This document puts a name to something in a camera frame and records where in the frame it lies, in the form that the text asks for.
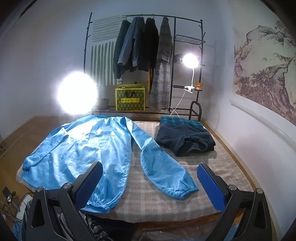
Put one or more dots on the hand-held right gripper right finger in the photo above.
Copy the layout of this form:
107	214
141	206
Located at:
209	183

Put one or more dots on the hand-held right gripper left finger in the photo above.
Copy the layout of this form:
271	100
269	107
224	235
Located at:
90	183

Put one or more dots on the light blue jacket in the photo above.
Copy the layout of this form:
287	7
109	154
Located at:
92	143

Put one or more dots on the black metal clothes rack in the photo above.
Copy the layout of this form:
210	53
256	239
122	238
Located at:
174	46

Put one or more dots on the striped dark cloth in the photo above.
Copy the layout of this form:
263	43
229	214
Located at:
95	228

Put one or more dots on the folded dark navy garment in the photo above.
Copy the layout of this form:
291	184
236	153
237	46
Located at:
182	141

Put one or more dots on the folded teal plaid garment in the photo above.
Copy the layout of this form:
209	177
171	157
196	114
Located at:
171	120

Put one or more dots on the small potted plant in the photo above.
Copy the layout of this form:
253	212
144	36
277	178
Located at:
103	104

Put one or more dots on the yellow green patterned box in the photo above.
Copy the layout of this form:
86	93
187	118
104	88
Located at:
129	102

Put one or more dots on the small brown teddy bear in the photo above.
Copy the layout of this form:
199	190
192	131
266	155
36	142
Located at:
198	85

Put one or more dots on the grey plaid hanging coat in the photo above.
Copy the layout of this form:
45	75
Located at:
161	76

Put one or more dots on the yellow hanging scarf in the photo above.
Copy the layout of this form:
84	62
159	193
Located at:
149	81

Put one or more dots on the white clip lamp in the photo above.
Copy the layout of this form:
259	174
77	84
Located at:
190	60

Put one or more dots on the small dark object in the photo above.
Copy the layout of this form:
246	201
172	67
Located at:
179	58

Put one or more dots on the dark green hanging jacket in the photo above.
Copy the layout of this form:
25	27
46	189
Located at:
120	46

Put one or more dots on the blue denim hanging jacket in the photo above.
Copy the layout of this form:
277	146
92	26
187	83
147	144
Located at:
131	41

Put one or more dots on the landscape painting wall poster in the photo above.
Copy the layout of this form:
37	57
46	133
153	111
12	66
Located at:
261	69

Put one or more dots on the green striped wall poster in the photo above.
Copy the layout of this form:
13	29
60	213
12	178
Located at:
101	55

